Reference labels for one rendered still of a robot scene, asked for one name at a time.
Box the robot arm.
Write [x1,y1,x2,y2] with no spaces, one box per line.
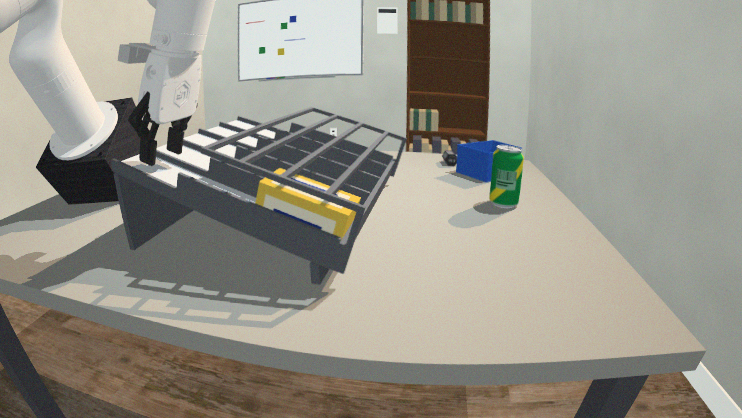
[0,0,215,160]

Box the green drink can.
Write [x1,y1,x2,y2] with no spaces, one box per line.
[489,145,524,209]

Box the yellow butter carton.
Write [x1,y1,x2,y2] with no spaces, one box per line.
[255,174,361,238]

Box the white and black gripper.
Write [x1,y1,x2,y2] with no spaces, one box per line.
[128,49,201,166]

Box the blue open bin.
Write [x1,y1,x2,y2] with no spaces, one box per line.
[457,140,514,182]

